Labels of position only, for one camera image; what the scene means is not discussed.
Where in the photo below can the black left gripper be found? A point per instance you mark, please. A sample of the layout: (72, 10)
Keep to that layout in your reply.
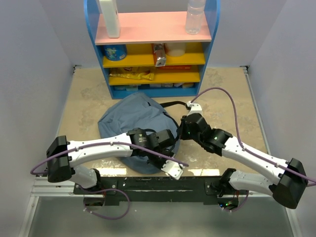
(159, 166)

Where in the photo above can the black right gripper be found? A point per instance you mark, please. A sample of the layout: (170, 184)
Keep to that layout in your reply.
(182, 133)

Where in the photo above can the blue-grey fabric backpack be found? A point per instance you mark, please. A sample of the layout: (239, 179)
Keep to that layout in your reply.
(135, 111)

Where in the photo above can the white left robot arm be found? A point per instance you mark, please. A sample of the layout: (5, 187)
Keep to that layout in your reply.
(67, 157)

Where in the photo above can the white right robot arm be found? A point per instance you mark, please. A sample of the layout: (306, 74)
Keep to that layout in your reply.
(224, 144)

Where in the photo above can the yellow chips bag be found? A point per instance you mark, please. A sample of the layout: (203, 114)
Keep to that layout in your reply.
(136, 73)

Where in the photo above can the flat red box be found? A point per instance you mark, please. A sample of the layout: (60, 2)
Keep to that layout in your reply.
(177, 67)

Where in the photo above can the white items on bottom shelf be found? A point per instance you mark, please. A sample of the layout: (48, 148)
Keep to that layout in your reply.
(136, 87)

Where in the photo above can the translucent white plastic cup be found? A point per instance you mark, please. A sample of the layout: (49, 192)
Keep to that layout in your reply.
(175, 49)

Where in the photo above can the blue wooden shelf unit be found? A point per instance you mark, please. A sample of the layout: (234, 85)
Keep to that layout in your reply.
(139, 31)

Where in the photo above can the red and silver snack box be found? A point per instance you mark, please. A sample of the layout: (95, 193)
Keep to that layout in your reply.
(159, 55)

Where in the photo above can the blue cylindrical snack can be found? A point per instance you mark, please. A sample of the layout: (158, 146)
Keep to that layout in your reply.
(115, 52)

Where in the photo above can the clear plastic water bottle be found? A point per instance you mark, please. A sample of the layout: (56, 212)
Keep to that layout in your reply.
(194, 16)

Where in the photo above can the white rectangular bottle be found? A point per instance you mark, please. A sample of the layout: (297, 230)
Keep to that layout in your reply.
(110, 14)

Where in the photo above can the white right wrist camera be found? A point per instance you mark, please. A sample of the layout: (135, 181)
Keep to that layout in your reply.
(194, 108)

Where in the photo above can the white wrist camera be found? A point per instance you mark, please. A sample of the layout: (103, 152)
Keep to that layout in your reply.
(194, 108)
(173, 169)

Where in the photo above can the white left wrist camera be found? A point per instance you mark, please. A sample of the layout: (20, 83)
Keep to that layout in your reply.
(173, 169)

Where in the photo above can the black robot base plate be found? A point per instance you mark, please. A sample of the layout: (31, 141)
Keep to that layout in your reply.
(165, 189)

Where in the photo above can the aluminium front frame rail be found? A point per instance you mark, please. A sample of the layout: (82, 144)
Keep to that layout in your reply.
(237, 181)

